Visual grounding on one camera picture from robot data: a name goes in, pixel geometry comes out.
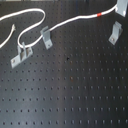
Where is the grey cable clip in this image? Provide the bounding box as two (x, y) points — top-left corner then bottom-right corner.
(11, 46), (33, 68)
(109, 22), (123, 45)
(40, 27), (53, 49)

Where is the white cable with red band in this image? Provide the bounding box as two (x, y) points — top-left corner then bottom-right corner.
(0, 4), (120, 50)

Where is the middle grey cable clip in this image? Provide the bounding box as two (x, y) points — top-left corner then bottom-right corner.
(40, 27), (53, 49)

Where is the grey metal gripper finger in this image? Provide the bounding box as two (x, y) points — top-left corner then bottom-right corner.
(115, 0), (128, 17)

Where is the right grey cable clip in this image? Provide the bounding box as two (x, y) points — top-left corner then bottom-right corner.
(109, 22), (123, 45)

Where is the left grey cable clip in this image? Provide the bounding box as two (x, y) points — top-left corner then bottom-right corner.
(11, 46), (33, 68)

